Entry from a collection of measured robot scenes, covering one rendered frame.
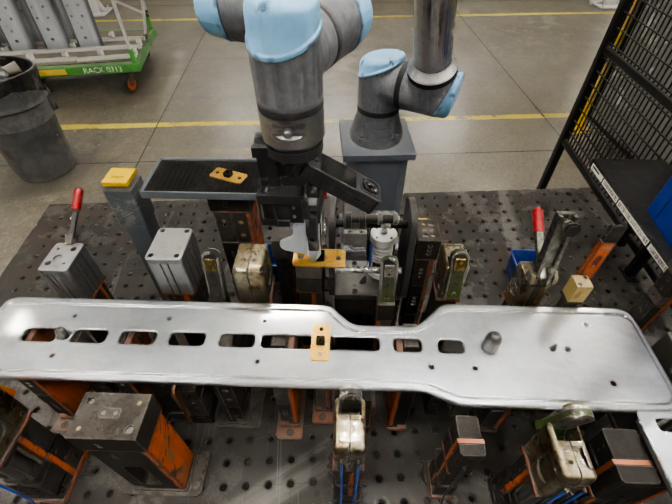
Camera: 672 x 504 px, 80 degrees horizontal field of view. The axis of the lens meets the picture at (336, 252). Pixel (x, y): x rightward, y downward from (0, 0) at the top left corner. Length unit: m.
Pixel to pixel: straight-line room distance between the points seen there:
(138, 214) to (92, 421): 0.49
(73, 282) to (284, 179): 0.67
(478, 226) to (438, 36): 0.82
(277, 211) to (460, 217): 1.14
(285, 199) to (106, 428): 0.51
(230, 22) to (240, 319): 0.56
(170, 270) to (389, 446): 0.65
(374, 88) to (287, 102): 0.68
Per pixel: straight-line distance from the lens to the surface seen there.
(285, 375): 0.81
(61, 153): 3.49
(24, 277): 1.69
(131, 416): 0.82
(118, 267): 1.54
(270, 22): 0.42
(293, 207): 0.53
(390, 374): 0.81
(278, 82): 0.44
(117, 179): 1.07
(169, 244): 0.93
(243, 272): 0.87
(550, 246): 0.90
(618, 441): 0.92
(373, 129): 1.15
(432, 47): 0.98
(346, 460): 0.75
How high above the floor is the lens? 1.72
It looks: 46 degrees down
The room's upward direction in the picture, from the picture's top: straight up
